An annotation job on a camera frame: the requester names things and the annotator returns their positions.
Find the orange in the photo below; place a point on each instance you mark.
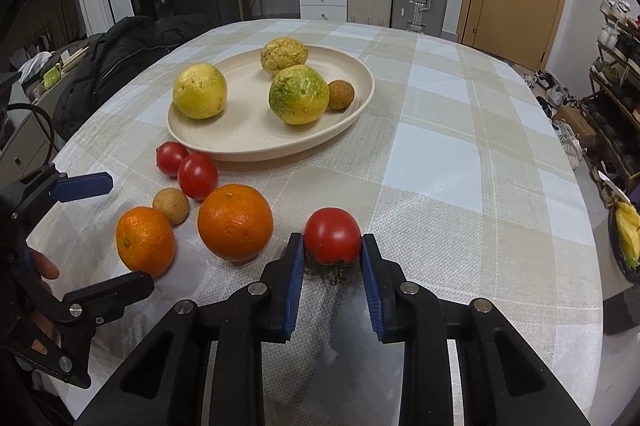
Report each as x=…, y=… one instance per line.
x=235, y=223
x=146, y=242

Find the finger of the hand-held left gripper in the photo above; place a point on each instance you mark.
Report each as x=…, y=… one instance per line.
x=85, y=186
x=120, y=291

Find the wooden shoe rack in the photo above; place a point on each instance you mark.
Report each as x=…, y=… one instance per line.
x=620, y=60

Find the red tomato with stem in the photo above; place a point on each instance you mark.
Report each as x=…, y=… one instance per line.
x=332, y=236

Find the bunch of bananas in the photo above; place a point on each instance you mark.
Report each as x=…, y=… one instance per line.
x=627, y=226

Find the green-speckled yellow citrus fruit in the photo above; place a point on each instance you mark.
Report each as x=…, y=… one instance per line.
x=299, y=95

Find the shoes scattered on floor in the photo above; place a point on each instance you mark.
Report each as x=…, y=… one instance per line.
x=570, y=140

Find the grey drawer cabinet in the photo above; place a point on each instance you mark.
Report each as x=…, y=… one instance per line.
x=30, y=145

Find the large yellow citrus fruit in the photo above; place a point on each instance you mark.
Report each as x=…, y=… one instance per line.
x=200, y=91

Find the beige checked tablecloth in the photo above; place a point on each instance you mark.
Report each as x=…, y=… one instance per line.
x=450, y=155

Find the brown cardboard shoebox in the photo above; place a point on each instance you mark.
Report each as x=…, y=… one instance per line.
x=575, y=125

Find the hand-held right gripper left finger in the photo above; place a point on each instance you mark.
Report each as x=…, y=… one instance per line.
x=295, y=286

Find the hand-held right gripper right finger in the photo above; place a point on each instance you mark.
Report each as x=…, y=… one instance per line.
x=372, y=291

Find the person's left hand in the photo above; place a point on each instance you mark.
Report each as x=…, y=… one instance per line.
x=45, y=267

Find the brown longan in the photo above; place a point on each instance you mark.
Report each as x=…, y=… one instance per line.
x=171, y=206
x=339, y=94

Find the green plastic item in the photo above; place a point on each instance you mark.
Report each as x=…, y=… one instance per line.
x=52, y=76

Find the cream round plate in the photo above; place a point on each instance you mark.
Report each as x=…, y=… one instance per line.
x=240, y=125

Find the black jacket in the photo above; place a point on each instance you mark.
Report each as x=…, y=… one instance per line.
x=125, y=55

